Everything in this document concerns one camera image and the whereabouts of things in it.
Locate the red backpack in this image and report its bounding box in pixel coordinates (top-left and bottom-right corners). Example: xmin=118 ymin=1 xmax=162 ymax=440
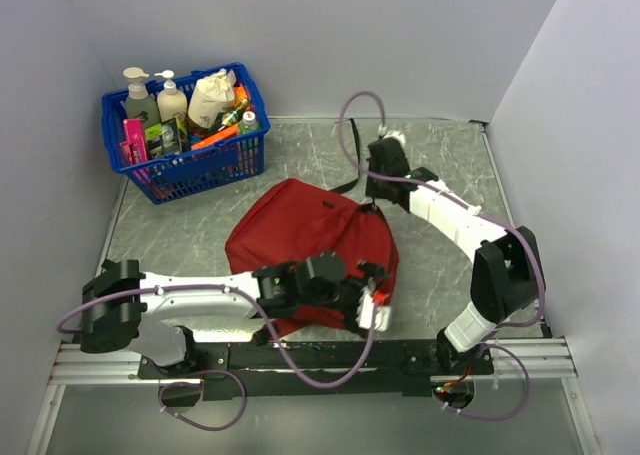
xmin=225 ymin=178 xmax=399 ymax=345

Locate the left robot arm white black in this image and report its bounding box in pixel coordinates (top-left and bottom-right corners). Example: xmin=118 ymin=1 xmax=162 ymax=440
xmin=79 ymin=252 xmax=391 ymax=377

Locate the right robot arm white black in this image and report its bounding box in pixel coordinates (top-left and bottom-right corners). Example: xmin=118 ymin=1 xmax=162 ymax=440
xmin=366 ymin=135 xmax=546 ymax=373

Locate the beige cloth bag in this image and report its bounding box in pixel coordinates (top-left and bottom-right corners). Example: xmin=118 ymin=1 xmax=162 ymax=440
xmin=187 ymin=69 xmax=236 ymax=130

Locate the green glass bottle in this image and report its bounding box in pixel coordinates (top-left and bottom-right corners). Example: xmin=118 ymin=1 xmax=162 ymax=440
xmin=220 ymin=98 xmax=251 ymax=128

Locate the blue plastic basket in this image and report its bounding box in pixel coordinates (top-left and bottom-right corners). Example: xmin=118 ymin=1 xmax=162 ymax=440
xmin=101 ymin=62 xmax=272 ymax=205

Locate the dark green box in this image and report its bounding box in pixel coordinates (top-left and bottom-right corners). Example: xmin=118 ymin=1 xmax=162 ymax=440
xmin=145 ymin=118 xmax=190 ymax=159

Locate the cream pump bottle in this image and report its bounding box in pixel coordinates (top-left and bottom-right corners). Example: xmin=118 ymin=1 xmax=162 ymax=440
xmin=154 ymin=70 xmax=188 ymax=122

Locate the pink box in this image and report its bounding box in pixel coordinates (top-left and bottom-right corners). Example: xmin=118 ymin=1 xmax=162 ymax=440
xmin=120 ymin=118 xmax=148 ymax=166

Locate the grey-green pump bottle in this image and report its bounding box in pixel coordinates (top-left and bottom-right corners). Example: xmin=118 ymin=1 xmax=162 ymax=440
xmin=123 ymin=67 xmax=160 ymax=129

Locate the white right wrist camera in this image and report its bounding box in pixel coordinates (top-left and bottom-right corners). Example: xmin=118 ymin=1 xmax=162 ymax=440
xmin=378 ymin=124 xmax=406 ymax=148

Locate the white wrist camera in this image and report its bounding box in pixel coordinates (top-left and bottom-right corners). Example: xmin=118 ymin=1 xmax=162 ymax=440
xmin=378 ymin=124 xmax=406 ymax=148
xmin=356 ymin=288 xmax=392 ymax=332

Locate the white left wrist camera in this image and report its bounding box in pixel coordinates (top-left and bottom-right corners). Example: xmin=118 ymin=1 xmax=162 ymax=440
xmin=356 ymin=288 xmax=392 ymax=332

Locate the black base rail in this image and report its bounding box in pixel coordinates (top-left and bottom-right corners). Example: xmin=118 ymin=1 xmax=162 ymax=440
xmin=138 ymin=339 xmax=494 ymax=397

